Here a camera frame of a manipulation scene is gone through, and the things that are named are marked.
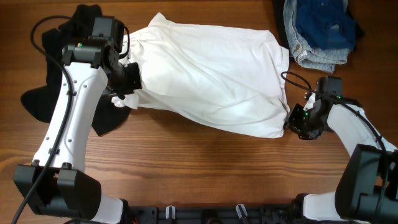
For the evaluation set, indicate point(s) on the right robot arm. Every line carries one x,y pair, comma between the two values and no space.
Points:
367,190

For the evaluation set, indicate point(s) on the white t-shirt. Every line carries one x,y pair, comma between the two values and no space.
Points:
222,77

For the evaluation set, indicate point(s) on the black t-shirt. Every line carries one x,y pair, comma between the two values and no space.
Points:
40,102

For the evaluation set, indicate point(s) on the light blue denim jeans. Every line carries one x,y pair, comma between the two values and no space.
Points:
305,55

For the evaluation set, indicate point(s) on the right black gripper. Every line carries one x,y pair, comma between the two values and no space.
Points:
291,122

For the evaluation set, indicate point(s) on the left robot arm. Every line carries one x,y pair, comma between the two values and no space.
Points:
55,183

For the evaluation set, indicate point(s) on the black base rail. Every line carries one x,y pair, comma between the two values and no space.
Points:
266,214

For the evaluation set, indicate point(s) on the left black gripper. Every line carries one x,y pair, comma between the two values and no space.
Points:
135,83

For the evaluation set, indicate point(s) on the black folded garment under jeans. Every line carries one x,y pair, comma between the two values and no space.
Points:
278,8

